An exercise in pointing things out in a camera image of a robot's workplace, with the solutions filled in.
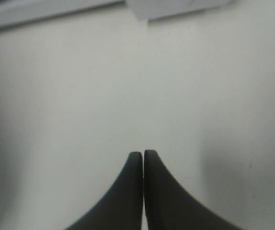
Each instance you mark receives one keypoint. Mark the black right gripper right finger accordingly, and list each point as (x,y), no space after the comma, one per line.
(168,206)

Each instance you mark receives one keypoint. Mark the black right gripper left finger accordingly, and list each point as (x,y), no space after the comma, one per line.
(121,206)

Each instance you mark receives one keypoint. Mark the white microwave door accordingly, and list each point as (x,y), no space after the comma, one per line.
(14,12)

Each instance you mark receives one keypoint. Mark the white microwave oven body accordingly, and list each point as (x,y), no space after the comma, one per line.
(154,9)

